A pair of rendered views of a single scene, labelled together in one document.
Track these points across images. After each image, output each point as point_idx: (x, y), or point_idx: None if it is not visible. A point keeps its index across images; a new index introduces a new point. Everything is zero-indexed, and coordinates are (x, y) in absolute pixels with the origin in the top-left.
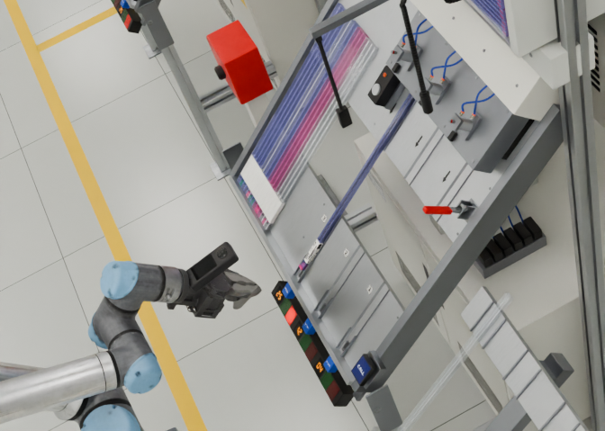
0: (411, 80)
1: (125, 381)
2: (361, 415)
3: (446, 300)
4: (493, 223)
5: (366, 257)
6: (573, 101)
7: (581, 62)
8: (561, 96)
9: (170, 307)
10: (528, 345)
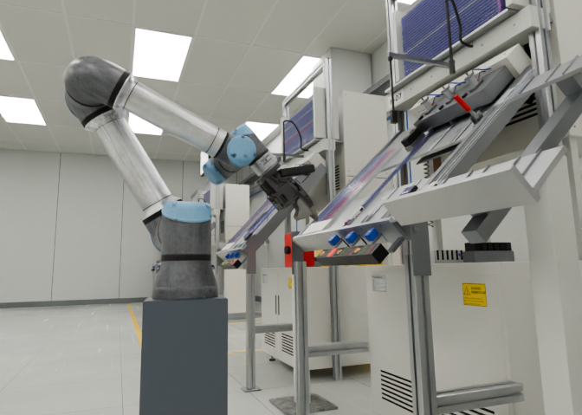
0: (431, 113)
1: (230, 140)
2: None
3: (436, 324)
4: (498, 123)
5: (400, 186)
6: (542, 42)
7: (544, 19)
8: (533, 50)
9: (261, 179)
10: (521, 290)
